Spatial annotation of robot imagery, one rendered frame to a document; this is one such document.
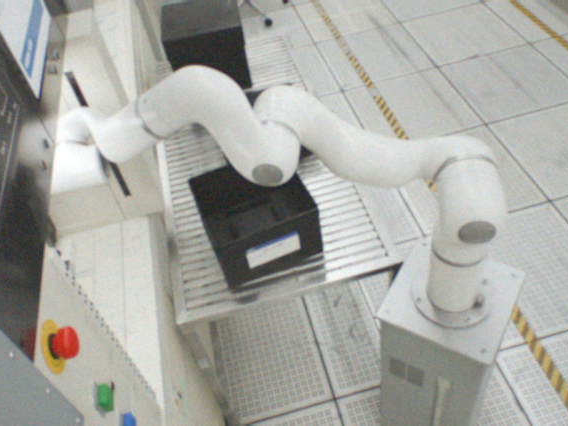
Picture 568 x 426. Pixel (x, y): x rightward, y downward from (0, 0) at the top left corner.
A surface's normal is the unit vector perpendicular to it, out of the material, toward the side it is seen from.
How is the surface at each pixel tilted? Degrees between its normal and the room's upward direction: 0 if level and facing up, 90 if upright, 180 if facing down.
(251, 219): 0
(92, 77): 90
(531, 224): 0
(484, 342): 0
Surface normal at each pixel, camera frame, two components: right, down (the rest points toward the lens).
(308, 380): -0.14, -0.68
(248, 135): -0.42, 0.00
